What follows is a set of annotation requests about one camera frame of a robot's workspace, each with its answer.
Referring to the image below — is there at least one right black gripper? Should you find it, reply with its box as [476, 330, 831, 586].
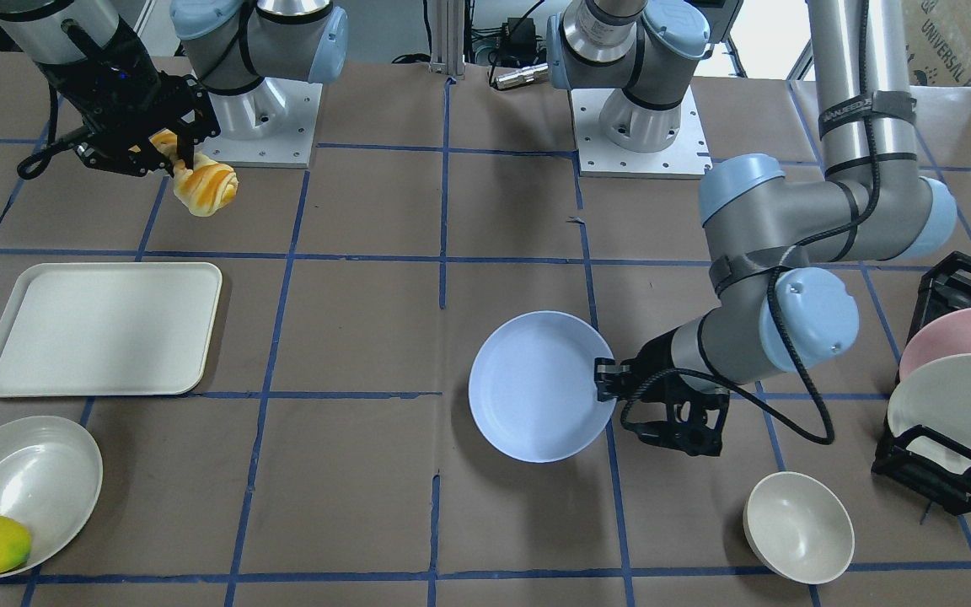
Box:
[43, 38, 220, 176]

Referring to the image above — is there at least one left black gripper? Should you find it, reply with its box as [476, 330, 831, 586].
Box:
[594, 330, 729, 457]

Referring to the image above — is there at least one striped orange bread roll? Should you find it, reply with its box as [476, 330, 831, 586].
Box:
[149, 128, 239, 218]

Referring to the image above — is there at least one blue plate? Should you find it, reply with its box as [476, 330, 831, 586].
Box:
[469, 310, 616, 464]

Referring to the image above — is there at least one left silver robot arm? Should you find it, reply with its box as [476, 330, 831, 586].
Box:
[546, 1, 958, 456]

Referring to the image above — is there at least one white shallow plate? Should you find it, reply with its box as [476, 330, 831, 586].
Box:
[0, 416, 104, 577]

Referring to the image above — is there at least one cream plate in rack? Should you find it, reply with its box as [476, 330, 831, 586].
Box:
[887, 353, 971, 478]

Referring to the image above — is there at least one pink plate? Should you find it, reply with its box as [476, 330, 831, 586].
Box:
[898, 308, 971, 380]

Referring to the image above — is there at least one white rectangular tray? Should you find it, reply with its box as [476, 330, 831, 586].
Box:
[0, 262, 223, 397]

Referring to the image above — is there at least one cream bowl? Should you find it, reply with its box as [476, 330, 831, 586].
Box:
[743, 471, 856, 585]

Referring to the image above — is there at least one black dish rack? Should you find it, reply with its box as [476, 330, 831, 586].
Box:
[872, 252, 971, 515]

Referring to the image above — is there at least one cardboard box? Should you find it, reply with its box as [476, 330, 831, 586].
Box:
[902, 1, 971, 86]

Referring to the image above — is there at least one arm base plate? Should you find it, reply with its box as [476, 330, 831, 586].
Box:
[199, 79, 324, 169]
[570, 89, 713, 180]

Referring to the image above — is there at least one aluminium frame post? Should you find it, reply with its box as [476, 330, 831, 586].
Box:
[426, 0, 469, 81]

